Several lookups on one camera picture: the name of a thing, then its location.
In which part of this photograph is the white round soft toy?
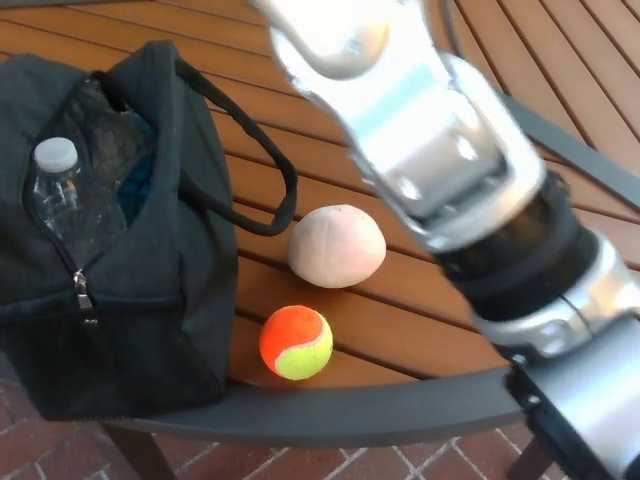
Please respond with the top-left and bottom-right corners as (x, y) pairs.
(287, 203), (388, 290)

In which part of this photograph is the orange and yellow tennis ball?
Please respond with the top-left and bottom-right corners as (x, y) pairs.
(258, 304), (334, 381)

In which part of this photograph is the dark grey insulated lunch bag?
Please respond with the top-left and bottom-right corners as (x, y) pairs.
(0, 40), (299, 421)

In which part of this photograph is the clear plastic water bottle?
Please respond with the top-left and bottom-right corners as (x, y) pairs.
(27, 137), (130, 269)

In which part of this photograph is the blue rubik cube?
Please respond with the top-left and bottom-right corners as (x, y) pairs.
(117, 114), (157, 226)

